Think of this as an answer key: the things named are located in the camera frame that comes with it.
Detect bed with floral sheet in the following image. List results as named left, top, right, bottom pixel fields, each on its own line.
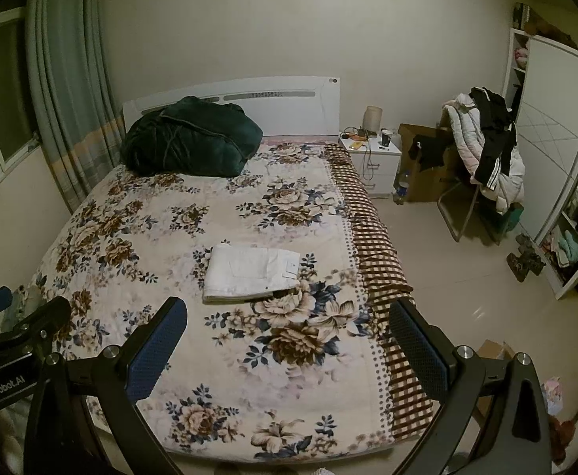
left=32, top=141, right=403, bottom=461

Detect green striped curtain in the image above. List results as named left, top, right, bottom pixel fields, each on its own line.
left=24, top=0, right=127, bottom=213

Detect charging cable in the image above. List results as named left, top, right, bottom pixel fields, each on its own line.
left=360, top=131, right=377, bottom=187

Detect white bed headboard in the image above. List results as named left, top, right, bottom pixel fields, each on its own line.
left=122, top=76, right=342, bottom=140

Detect brown checked bed sheet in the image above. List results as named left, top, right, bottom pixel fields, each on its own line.
left=323, top=143, right=436, bottom=442

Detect metal frame chair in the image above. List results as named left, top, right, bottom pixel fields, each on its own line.
left=437, top=178, right=506, bottom=245

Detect chair with piled jackets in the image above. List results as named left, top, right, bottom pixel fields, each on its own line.
left=441, top=93, right=526, bottom=213

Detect large brown cardboard box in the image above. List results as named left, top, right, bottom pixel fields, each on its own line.
left=398, top=123, right=468, bottom=203

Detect teal folded cloth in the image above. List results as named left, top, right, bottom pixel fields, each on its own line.
left=553, top=230, right=578, bottom=266

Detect black garment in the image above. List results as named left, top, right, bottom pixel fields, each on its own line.
left=407, top=135, right=451, bottom=169

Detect pink plastic bag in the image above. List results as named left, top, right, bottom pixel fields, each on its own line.
left=541, top=378, right=565, bottom=414

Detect white nightstand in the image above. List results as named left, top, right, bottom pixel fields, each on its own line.
left=338, top=133, right=402, bottom=199

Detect clear plastic bottle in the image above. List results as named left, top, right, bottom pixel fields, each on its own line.
left=392, top=171, right=412, bottom=205

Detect beige table lamp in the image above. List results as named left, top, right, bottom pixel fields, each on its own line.
left=363, top=105, right=384, bottom=135

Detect white wardrobe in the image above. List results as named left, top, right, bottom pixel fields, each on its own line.
left=501, top=27, right=578, bottom=300

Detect white framed window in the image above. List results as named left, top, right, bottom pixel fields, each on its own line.
left=0, top=7, right=42, bottom=203

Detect teal box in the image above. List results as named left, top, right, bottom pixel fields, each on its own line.
left=504, top=203, right=525, bottom=231

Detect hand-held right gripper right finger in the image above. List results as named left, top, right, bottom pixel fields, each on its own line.
left=389, top=298, right=551, bottom=475

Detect black white striped track pants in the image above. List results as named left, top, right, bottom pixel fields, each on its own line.
left=469, top=86, right=517, bottom=190

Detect dark green duvet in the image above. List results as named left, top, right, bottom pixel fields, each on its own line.
left=122, top=96, right=264, bottom=177

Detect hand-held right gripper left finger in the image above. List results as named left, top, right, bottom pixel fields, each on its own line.
left=23, top=296, right=189, bottom=475

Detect small open cardboard box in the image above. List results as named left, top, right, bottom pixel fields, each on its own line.
left=474, top=339, right=517, bottom=412

